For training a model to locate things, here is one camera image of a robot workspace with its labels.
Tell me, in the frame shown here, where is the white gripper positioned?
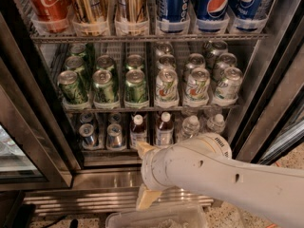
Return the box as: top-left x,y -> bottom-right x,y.
136,142 -> 176,211

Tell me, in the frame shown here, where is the red bull can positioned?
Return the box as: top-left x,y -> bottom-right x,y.
106,123 -> 124,150
79,123 -> 98,148
80,112 -> 95,125
108,113 -> 123,124

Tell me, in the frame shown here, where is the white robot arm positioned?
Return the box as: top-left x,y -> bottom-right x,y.
136,132 -> 304,228

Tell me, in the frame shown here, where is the green can front right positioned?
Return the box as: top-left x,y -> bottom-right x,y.
125,69 -> 147,104

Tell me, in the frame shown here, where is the green can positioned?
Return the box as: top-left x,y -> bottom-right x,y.
92,69 -> 118,104
68,44 -> 91,64
125,69 -> 147,104
57,70 -> 88,105

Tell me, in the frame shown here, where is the white 7up can front left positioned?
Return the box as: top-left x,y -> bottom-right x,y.
156,68 -> 178,102

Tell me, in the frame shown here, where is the white 7up can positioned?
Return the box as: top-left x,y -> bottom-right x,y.
215,67 -> 243,100
156,68 -> 178,102
185,67 -> 210,101

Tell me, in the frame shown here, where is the green can front middle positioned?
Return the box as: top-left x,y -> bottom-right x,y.
92,69 -> 118,104

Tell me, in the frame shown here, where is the white 7up can front middle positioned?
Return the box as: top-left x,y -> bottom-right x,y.
185,67 -> 210,101

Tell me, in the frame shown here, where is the green can front left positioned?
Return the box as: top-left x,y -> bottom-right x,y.
57,70 -> 88,105

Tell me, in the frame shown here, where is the green can second row right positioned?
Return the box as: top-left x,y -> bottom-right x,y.
125,54 -> 144,71

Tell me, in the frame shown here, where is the green can second row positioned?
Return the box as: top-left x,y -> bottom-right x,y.
65,55 -> 90,91
125,54 -> 144,71
95,54 -> 117,76

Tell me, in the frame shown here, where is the silver can second row left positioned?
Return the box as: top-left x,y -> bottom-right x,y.
156,54 -> 176,71

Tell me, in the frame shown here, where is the silver can second row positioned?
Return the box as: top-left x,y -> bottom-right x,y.
212,52 -> 238,82
183,53 -> 205,77
156,54 -> 176,71

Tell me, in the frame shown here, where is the stainless steel fridge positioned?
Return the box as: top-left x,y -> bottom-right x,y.
0,0 -> 303,216

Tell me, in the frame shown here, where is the green can second row middle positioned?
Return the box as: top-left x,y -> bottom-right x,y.
95,54 -> 117,76

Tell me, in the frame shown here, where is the white 7up can front right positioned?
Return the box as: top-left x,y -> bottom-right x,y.
215,67 -> 243,100

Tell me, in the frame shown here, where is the silver can second row middle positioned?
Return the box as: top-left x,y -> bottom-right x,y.
183,53 -> 205,77

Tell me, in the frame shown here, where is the silver can back left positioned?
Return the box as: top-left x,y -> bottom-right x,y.
154,42 -> 173,59

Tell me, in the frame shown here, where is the silver can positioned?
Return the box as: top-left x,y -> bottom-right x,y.
202,41 -> 228,69
154,42 -> 173,59

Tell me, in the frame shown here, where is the green can second row left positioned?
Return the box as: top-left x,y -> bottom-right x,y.
65,55 -> 90,91

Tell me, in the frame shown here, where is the open fridge door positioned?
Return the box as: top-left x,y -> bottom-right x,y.
225,15 -> 304,164

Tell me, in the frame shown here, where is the silver can second row right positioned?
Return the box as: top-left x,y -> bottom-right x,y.
212,52 -> 238,82

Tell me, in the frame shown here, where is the green can back left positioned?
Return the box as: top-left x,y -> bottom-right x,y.
68,44 -> 91,64

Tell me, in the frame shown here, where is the silver can back right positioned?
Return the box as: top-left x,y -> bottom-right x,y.
202,41 -> 228,69

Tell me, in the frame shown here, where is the gold can right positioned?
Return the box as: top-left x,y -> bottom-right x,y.
116,0 -> 148,35

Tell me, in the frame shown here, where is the gold can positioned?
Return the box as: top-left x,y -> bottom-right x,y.
116,0 -> 148,35
71,0 -> 107,36

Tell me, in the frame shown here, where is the blue Pepsi can left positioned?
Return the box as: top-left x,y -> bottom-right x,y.
157,0 -> 189,33

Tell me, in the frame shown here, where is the blue pepsi can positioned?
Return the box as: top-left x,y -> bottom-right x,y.
195,0 -> 229,32
157,0 -> 189,33
235,0 -> 266,21

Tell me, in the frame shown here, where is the gold can left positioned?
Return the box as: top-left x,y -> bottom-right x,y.
71,0 -> 107,36

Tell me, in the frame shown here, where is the blue Pepsi can middle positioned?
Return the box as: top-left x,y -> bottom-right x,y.
195,0 -> 229,32

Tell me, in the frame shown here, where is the red Coca-Cola can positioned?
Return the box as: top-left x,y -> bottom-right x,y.
29,0 -> 68,33

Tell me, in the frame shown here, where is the blue Pepsi can right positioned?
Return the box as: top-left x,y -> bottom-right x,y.
235,0 -> 266,21

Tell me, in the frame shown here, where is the brown tea bottle left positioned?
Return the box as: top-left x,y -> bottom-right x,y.
130,115 -> 147,148

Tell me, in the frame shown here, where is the brown tea bottle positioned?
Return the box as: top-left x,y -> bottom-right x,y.
155,112 -> 174,146
130,115 -> 147,148

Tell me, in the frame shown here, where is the brown tea bottle right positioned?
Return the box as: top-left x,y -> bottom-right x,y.
155,112 -> 174,146

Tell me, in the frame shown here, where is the clear water bottle left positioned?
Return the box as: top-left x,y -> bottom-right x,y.
178,115 -> 200,142

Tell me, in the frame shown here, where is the clear water bottle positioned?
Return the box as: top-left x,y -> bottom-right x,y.
178,115 -> 200,142
204,114 -> 225,135

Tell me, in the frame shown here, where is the clear plastic bin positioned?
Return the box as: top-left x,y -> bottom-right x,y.
105,204 -> 209,228

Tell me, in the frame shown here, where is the clear water bottle right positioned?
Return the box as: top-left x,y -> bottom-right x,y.
204,114 -> 225,135

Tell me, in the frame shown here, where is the black cable on floor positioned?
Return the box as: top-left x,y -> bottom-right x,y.
41,215 -> 80,228

